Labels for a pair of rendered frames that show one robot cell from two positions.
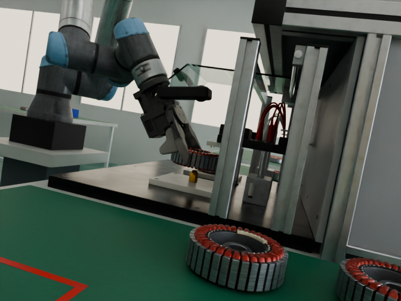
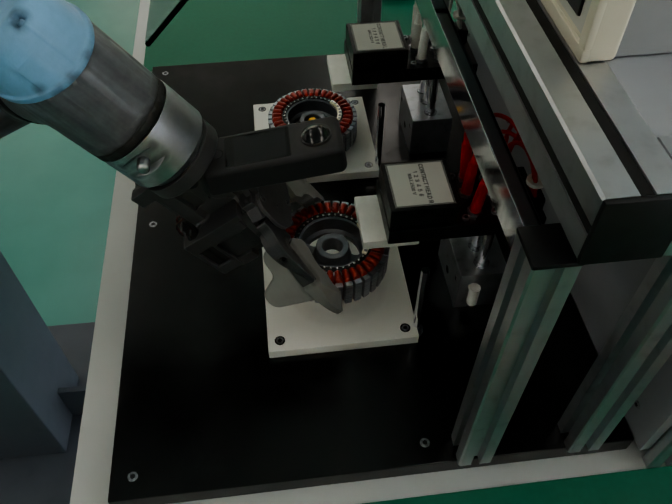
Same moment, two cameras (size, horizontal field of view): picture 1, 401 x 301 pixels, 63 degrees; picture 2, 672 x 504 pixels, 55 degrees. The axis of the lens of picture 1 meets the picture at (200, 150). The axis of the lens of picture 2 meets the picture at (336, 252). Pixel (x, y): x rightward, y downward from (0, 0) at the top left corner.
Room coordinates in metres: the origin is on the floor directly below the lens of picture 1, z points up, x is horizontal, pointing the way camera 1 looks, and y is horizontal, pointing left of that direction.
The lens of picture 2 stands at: (0.34, 0.15, 1.33)
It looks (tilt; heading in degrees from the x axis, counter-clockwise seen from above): 50 degrees down; 339
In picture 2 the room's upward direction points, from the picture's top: straight up
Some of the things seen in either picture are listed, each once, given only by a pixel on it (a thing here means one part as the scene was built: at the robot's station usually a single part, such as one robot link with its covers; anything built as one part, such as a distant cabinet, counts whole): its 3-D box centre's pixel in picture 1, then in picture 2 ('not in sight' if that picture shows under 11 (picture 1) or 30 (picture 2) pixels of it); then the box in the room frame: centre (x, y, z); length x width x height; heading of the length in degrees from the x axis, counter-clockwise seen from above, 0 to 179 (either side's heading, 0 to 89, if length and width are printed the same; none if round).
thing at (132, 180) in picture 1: (209, 186); (335, 214); (0.84, -0.04, 0.76); 0.64 x 0.47 x 0.02; 166
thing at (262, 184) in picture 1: (257, 188); (471, 262); (0.70, -0.14, 0.80); 0.08 x 0.05 x 0.06; 166
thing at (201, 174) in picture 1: (213, 174); (313, 139); (0.96, -0.05, 0.78); 0.15 x 0.15 x 0.01; 76
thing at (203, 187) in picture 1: (192, 184); (335, 287); (0.73, 0.00, 0.78); 0.15 x 0.15 x 0.01; 76
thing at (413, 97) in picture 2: (264, 177); (424, 117); (0.93, -0.19, 0.80); 0.08 x 0.05 x 0.06; 166
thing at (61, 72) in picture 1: (59, 74); not in sight; (1.17, 0.54, 1.01); 0.13 x 0.12 x 0.14; 118
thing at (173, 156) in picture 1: (196, 157); (332, 250); (0.73, 0.01, 0.84); 0.11 x 0.11 x 0.04
